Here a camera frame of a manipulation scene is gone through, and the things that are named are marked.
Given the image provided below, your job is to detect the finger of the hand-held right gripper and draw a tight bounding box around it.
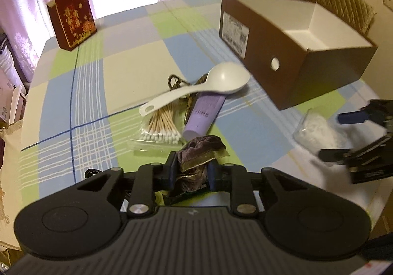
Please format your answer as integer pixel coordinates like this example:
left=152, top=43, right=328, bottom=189
left=337, top=98, right=393, bottom=129
left=319, top=147, right=354, bottom=165

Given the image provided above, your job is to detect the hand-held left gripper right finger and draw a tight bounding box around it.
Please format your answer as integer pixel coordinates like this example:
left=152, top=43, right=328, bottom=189
left=208, top=160, right=296, bottom=218

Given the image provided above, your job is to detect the desktop with checked tablecloth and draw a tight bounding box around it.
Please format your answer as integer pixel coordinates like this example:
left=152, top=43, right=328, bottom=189
left=19, top=0, right=393, bottom=234

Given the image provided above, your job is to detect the brown cardboard box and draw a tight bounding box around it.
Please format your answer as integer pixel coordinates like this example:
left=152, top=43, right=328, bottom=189
left=219, top=0, right=378, bottom=110

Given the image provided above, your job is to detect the red printed gift box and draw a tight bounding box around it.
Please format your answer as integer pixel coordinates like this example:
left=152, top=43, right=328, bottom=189
left=47, top=0, right=98, bottom=52

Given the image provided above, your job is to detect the bag of cotton swabs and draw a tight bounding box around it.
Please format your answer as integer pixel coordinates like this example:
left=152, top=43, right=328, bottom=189
left=129, top=100, right=185, bottom=153

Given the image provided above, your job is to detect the clear bag of white items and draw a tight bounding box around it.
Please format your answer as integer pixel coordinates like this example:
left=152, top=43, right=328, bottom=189
left=293, top=108, right=350, bottom=153

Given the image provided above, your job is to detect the chair with quilted cover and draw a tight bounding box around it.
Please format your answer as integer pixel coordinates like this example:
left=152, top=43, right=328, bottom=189
left=301, top=0, right=378, bottom=39

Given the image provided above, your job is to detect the white furniture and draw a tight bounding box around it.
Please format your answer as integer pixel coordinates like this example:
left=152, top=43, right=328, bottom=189
left=0, top=32, right=29, bottom=128

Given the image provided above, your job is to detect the purple tube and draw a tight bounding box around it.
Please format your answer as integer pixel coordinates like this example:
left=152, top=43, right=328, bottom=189
left=183, top=92, right=228, bottom=142

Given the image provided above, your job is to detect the brown velvet scrunchie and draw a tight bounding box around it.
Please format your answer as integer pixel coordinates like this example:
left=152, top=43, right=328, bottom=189
left=171, top=136, right=229, bottom=196

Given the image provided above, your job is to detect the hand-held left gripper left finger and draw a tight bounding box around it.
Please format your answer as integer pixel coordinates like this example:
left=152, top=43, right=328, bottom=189
left=75, top=151, right=179, bottom=218

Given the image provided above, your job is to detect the white plastic spoon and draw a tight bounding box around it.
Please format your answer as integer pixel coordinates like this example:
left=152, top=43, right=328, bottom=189
left=139, top=62, right=250, bottom=116

